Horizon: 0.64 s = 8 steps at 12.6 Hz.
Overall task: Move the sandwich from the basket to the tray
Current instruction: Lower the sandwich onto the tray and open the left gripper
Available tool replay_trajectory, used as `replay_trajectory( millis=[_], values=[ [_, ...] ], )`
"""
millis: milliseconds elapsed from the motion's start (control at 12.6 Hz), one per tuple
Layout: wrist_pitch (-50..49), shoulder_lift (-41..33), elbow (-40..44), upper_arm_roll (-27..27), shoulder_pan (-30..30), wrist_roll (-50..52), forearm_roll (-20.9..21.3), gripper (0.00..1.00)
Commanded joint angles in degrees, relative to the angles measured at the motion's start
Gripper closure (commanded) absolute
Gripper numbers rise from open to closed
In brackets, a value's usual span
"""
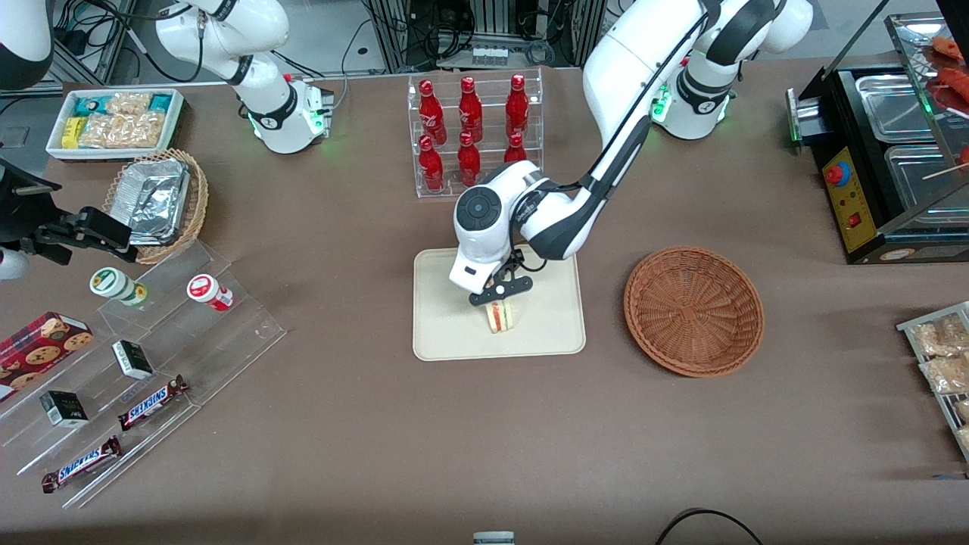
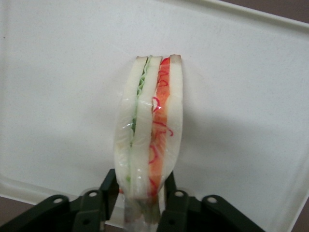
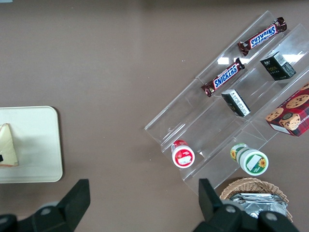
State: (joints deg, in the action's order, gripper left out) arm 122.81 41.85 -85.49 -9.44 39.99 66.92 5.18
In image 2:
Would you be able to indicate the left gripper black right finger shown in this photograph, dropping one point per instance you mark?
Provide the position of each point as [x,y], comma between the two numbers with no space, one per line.
[188,215]

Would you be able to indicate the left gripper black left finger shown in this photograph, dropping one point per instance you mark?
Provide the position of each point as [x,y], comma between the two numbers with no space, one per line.
[84,212]

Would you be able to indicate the plastic sandwich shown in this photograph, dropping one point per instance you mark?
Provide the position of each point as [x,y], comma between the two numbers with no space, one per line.
[142,120]

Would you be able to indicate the cream rectangular plastic tray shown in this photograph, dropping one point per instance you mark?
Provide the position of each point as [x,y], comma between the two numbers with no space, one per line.
[60,96]

